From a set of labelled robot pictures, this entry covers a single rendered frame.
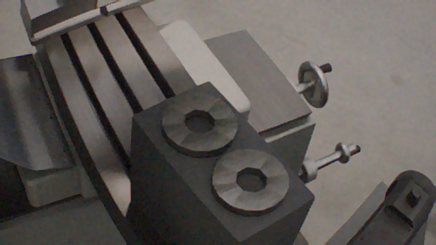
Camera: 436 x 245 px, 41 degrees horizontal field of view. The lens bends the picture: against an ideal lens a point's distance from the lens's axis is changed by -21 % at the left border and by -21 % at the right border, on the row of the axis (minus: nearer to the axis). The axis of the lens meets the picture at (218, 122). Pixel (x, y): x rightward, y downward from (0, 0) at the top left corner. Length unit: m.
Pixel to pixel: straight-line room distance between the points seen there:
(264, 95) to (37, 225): 0.59
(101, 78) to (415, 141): 1.64
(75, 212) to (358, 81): 1.65
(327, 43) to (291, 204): 2.01
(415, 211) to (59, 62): 0.90
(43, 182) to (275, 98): 0.57
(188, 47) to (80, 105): 0.35
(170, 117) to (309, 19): 2.07
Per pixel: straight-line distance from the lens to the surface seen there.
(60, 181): 1.20
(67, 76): 1.18
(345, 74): 2.68
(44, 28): 1.26
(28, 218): 1.27
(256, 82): 1.48
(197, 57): 1.38
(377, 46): 2.91
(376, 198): 1.80
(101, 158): 1.06
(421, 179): 1.64
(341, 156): 1.68
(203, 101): 0.88
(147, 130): 0.86
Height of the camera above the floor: 1.78
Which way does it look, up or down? 48 degrees down
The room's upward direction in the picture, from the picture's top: 11 degrees clockwise
